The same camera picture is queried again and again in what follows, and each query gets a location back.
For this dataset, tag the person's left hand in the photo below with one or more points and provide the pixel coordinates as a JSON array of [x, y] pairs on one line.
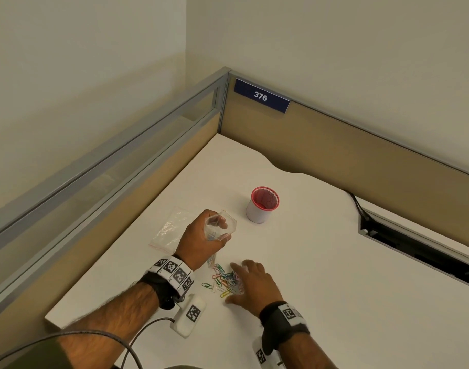
[[196, 245]]

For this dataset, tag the person's right hand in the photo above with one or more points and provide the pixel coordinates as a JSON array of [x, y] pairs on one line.
[[257, 288]]

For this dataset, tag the clear plastic bag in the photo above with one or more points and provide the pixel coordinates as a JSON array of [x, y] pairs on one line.
[[167, 230], [230, 225]]

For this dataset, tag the pile of colourful paper clips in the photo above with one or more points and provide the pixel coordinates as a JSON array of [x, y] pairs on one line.
[[225, 280]]

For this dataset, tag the person's left forearm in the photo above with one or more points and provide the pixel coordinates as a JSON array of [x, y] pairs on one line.
[[111, 322]]

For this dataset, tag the white left marker band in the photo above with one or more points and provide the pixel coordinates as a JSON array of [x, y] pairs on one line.
[[173, 270]]

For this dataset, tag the white right marker tag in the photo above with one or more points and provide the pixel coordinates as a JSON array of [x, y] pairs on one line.
[[292, 314]]

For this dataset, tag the grey framed glass partition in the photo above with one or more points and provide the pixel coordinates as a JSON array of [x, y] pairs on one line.
[[104, 234]]

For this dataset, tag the beige partition panel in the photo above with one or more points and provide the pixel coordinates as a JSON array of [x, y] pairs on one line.
[[353, 157]]

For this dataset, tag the blue number sign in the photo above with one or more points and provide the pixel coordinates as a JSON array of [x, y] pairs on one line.
[[261, 96]]

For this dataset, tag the olive left sleeve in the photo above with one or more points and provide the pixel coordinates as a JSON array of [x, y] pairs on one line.
[[38, 359]]

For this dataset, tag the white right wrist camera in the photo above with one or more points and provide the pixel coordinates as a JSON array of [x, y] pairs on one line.
[[267, 357]]

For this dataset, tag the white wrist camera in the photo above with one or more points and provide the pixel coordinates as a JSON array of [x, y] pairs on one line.
[[267, 357], [189, 315]]

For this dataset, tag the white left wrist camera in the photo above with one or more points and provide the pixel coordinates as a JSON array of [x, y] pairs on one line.
[[189, 315]]

